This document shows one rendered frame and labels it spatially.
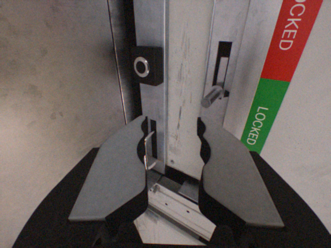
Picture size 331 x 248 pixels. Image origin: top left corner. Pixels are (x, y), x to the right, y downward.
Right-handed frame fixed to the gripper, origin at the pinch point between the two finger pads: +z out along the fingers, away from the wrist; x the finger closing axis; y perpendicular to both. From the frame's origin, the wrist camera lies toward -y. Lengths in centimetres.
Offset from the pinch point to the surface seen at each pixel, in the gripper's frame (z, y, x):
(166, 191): 13.0, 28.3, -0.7
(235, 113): 7.8, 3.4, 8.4
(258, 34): 7.6, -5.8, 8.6
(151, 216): 11.8, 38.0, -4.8
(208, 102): 8.1, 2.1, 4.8
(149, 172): 17.5, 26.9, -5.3
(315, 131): 6.2, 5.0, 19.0
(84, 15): 13.9, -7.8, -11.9
